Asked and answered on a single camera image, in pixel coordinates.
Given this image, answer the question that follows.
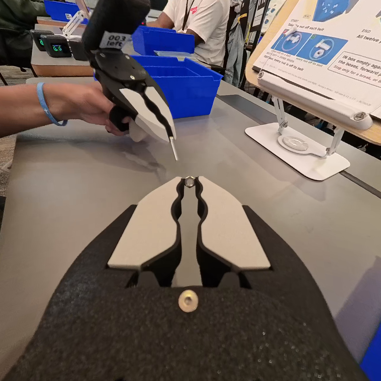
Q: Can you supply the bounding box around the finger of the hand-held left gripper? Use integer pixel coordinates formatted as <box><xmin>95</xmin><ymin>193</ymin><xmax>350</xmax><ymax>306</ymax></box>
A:
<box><xmin>119</xmin><ymin>88</ymin><xmax>172</xmax><ymax>143</ymax></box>
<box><xmin>145</xmin><ymin>87</ymin><xmax>178</xmax><ymax>141</ymax></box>

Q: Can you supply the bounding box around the grey desk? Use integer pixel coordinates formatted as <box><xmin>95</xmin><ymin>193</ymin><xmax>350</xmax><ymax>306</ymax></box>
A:
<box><xmin>0</xmin><ymin>76</ymin><xmax>381</xmax><ymax>381</ymax></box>

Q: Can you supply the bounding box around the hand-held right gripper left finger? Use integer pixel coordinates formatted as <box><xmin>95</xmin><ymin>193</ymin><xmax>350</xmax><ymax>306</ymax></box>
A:
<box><xmin>107</xmin><ymin>176</ymin><xmax>190</xmax><ymax>281</ymax></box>

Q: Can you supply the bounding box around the blue plastic bin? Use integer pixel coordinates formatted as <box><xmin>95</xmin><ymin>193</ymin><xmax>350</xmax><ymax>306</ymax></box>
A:
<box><xmin>128</xmin><ymin>63</ymin><xmax>224</xmax><ymax>120</ymax></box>
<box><xmin>44</xmin><ymin>0</ymin><xmax>81</xmax><ymax>23</ymax></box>
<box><xmin>128</xmin><ymin>55</ymin><xmax>222</xmax><ymax>81</ymax></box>
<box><xmin>359</xmin><ymin>320</ymin><xmax>381</xmax><ymax>381</ymax></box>
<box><xmin>132</xmin><ymin>25</ymin><xmax>196</xmax><ymax>56</ymax></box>

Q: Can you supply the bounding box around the black digital timer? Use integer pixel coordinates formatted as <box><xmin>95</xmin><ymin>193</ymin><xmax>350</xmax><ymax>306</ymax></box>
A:
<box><xmin>31</xmin><ymin>30</ymin><xmax>50</xmax><ymax>52</ymax></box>
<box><xmin>41</xmin><ymin>35</ymin><xmax>73</xmax><ymax>59</ymax></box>

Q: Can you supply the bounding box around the person's left hand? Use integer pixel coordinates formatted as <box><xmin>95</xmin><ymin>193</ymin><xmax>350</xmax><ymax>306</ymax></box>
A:
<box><xmin>64</xmin><ymin>81</ymin><xmax>133</xmax><ymax>137</ymax></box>

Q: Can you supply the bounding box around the printed instruction sheet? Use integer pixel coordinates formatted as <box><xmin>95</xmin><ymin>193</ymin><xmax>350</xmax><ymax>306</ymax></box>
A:
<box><xmin>253</xmin><ymin>0</ymin><xmax>381</xmax><ymax>121</ymax></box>

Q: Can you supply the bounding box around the blue wristband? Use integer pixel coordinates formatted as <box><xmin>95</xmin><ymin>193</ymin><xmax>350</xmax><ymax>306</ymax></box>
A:
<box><xmin>37</xmin><ymin>82</ymin><xmax>68</xmax><ymax>127</ymax></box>

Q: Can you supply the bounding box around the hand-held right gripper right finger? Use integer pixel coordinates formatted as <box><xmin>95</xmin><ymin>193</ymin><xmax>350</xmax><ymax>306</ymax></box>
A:
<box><xmin>191</xmin><ymin>176</ymin><xmax>272</xmax><ymax>281</ymax></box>

